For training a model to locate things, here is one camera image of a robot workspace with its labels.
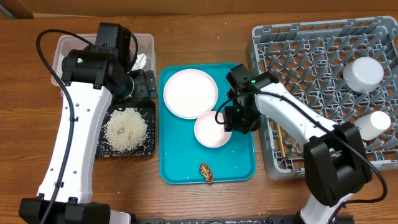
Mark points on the white cup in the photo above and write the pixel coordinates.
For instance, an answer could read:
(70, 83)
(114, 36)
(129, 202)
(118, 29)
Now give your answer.
(373, 124)

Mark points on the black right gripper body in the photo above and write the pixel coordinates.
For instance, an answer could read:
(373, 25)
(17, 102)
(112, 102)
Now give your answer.
(242, 118)

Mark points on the pile of rice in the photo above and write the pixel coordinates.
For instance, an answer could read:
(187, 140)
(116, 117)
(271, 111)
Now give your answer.
(125, 130)

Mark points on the large white plate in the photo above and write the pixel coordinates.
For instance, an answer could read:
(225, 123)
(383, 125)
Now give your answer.
(189, 93)

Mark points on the brown food scrap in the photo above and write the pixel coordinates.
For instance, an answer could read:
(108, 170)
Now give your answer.
(207, 173)

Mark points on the clear plastic bin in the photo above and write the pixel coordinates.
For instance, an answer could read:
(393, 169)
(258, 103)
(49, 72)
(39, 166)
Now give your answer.
(66, 43)

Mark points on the white napkin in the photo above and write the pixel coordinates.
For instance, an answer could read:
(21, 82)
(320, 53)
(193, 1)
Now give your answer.
(140, 63)

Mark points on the black rail at table edge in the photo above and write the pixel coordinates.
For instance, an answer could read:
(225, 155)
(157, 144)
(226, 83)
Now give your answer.
(272, 219)

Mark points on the grey-green bowl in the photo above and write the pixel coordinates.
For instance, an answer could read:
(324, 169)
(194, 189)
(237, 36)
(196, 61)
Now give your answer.
(363, 75)

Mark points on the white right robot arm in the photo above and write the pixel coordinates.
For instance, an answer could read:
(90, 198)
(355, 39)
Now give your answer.
(334, 156)

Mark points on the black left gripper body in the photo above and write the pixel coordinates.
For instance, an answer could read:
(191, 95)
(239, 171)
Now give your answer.
(136, 87)

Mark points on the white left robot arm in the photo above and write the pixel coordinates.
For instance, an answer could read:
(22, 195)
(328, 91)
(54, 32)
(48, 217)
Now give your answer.
(92, 79)

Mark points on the wooden chopstick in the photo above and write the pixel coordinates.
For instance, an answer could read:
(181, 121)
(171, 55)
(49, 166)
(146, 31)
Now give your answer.
(281, 143)

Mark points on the grey plastic dish rack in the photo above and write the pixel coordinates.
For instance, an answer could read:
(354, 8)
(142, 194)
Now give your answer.
(309, 58)

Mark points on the black tray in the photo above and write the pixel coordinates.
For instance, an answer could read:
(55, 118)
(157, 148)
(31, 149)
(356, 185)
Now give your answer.
(147, 110)

